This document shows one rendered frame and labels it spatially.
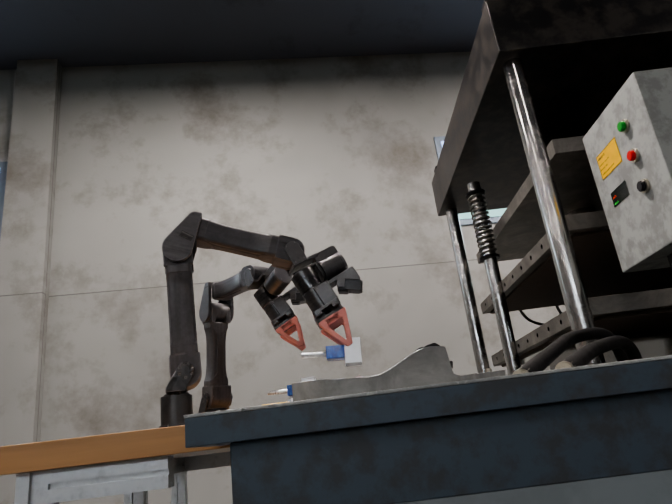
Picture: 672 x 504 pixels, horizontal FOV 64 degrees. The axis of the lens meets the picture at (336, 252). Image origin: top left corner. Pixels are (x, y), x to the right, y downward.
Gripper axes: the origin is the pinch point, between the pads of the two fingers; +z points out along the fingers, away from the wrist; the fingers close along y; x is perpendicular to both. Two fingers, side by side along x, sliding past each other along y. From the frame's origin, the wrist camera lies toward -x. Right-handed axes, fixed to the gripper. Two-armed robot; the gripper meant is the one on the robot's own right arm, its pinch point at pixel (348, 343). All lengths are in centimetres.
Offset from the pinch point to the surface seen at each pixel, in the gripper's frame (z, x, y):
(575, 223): 3, -76, 27
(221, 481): -10, 94, 252
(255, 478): 15, 23, -50
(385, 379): 10.2, -3.6, 10.3
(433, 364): 13.6, -15.0, 10.2
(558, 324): 23, -63, 50
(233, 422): 8, 21, -52
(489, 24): -62, -94, 18
